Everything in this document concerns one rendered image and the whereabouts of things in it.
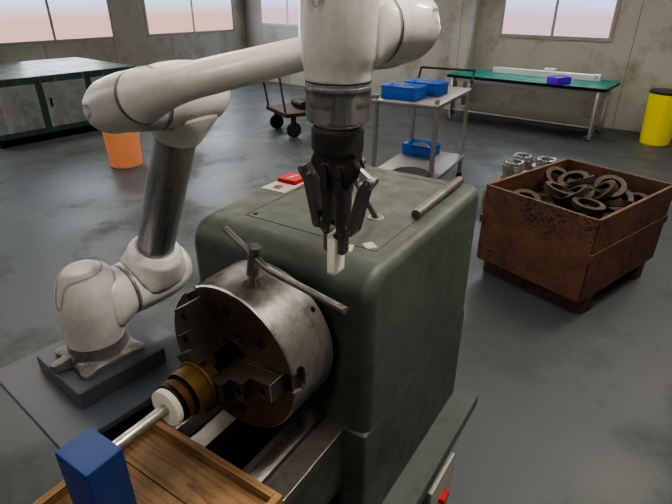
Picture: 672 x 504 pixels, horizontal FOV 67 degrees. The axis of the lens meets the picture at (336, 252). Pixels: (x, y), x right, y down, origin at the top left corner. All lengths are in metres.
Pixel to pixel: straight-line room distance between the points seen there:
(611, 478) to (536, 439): 0.30
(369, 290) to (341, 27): 0.47
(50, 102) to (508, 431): 6.75
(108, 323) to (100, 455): 0.67
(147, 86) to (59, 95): 6.81
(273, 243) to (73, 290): 0.59
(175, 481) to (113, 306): 0.56
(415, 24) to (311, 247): 0.47
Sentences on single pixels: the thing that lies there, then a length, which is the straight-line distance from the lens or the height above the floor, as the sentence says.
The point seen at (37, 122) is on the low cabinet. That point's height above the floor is 0.25.
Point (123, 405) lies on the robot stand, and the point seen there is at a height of 0.75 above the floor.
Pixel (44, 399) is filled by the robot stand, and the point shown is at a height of 0.75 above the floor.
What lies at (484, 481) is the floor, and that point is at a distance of 2.26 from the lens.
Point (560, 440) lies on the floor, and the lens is 2.50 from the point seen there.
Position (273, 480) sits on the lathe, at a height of 0.86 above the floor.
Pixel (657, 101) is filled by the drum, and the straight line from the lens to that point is 7.58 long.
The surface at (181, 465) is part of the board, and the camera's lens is 1.11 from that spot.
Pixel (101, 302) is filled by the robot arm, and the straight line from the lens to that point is 1.45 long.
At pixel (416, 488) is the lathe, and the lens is 1.49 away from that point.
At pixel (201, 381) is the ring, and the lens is 0.93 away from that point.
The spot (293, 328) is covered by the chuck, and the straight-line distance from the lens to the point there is 0.91.
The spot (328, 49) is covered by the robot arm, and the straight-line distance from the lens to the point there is 0.66.
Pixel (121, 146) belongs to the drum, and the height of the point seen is 0.25.
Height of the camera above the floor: 1.70
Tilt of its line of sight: 27 degrees down
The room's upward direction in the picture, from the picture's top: straight up
